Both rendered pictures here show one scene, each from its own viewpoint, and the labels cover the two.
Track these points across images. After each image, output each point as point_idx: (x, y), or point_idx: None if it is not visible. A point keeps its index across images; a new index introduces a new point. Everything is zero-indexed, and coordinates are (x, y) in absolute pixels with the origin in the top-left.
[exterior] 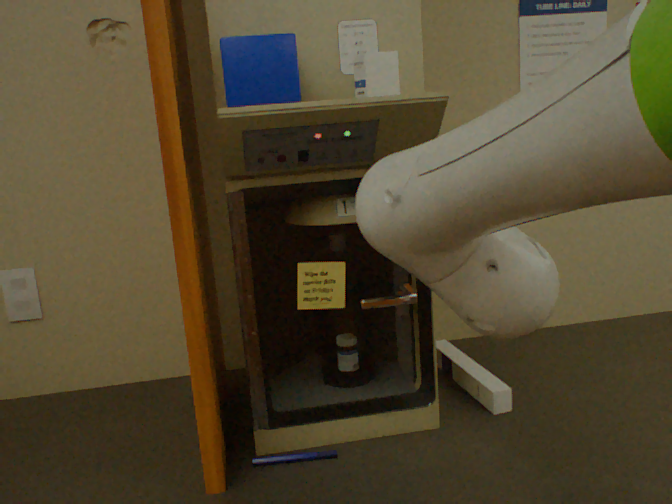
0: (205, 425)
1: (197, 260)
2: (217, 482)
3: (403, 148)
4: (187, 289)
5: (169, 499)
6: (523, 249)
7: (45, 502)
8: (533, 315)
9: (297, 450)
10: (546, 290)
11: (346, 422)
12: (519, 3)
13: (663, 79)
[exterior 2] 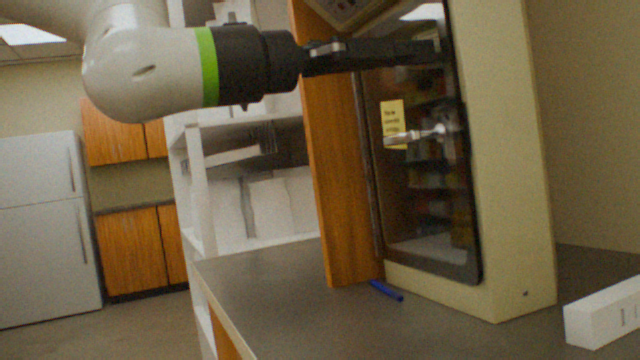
0: (321, 229)
1: (312, 98)
2: (329, 278)
3: None
4: (305, 119)
5: (319, 280)
6: (92, 35)
7: (311, 262)
8: (87, 94)
9: (403, 289)
10: (84, 70)
11: (427, 277)
12: None
13: None
